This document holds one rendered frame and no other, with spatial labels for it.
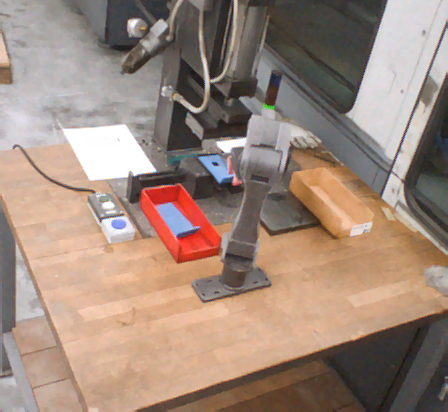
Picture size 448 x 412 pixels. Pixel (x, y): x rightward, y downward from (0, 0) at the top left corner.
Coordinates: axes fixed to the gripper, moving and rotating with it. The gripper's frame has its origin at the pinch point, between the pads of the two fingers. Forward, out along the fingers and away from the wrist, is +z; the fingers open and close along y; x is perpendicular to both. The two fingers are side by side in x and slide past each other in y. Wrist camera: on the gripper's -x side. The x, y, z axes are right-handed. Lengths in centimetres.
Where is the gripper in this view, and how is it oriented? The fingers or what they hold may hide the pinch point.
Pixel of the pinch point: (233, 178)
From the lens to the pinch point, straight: 178.5
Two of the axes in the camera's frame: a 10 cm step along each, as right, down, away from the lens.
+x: -8.7, 1.2, -4.9
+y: -3.2, -8.8, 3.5
